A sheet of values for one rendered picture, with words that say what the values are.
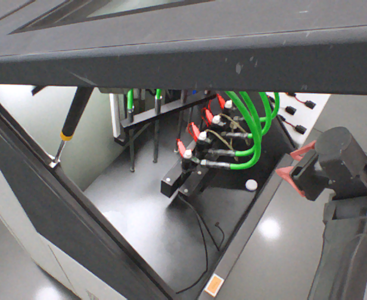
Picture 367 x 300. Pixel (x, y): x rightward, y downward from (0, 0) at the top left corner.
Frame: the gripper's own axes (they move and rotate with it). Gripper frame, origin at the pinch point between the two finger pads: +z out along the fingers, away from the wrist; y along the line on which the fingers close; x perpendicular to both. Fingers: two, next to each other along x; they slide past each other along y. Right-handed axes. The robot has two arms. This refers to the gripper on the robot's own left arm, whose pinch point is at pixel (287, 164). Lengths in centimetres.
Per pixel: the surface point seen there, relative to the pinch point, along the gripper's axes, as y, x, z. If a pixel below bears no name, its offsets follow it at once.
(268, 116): -14.3, -0.3, 19.0
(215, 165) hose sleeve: 4.2, 0.8, 23.7
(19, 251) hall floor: 78, 17, 144
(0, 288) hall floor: 95, 21, 134
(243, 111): -2.1, -12.5, 6.5
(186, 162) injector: 7.4, -1.8, 32.6
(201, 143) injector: -0.3, -1.5, 34.9
